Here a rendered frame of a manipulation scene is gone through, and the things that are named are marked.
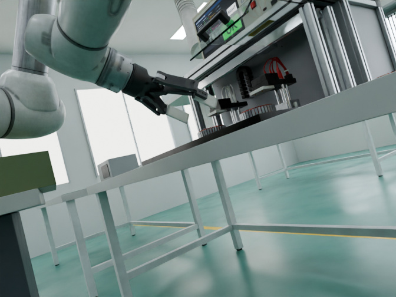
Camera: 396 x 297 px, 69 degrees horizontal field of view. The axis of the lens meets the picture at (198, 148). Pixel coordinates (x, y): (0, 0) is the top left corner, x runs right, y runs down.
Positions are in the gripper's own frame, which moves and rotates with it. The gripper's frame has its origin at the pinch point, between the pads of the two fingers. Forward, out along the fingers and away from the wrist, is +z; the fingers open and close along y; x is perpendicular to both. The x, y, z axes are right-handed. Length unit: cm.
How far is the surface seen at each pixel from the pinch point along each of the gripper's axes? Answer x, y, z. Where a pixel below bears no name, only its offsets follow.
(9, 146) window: 69, -472, -62
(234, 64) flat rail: 31.3, -12.6, 18.2
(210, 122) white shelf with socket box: 58, -109, 72
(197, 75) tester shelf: 36, -36, 16
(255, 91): 15.3, -0.2, 19.1
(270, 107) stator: 8.0, 5.8, 20.6
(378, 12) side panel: 55, 21, 53
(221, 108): 16.8, -20.5, 21.0
